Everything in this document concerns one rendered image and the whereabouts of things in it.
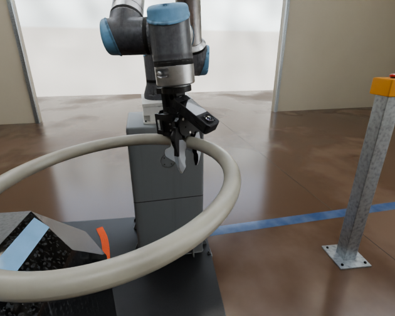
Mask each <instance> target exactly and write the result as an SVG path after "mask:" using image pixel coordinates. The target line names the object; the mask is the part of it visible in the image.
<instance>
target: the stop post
mask: <svg viewBox="0 0 395 316"><path fill-rule="evenodd" d="M370 94H374V95H376V96H375V99H374V103H373V106H372V111H371V116H370V119H369V123H368V126H367V131H366V136H365V139H364V143H363V146H362V150H361V155H360V158H359V163H358V166H357V170H356V174H355V178H354V183H353V186H352V190H351V193H350V198H349V202H348V205H347V210H346V213H345V218H344V222H343V225H342V229H341V232H340V237H339V242H338V244H337V245H325V246H322V248H323V249H324V251H325V252H326V253H327V254H328V255H329V256H330V258H331V259H332V260H333V261H334V263H335V264H336V265H337V266H338V267H339V268H340V270H347V269H353V268H365V267H371V266H372V265H371V264H370V263H369V262H368V261H367V260H366V259H365V258H364V257H363V256H362V255H361V254H360V253H359V252H358V249H359V245H360V242H361V238H362V235H363V232H364V228H365V225H366V221H367V217H368V215H369V211H370V208H371V204H372V200H373V198H374V194H375V191H376V187H377V183H378V180H379V177H380V174H381V170H382V166H383V163H384V160H385V157H386V153H387V149H388V147H389V143H390V140H391V136H392V132H393V130H394V126H395V77H391V76H390V77H374V78H373V80H372V85H371V90H370Z"/></svg>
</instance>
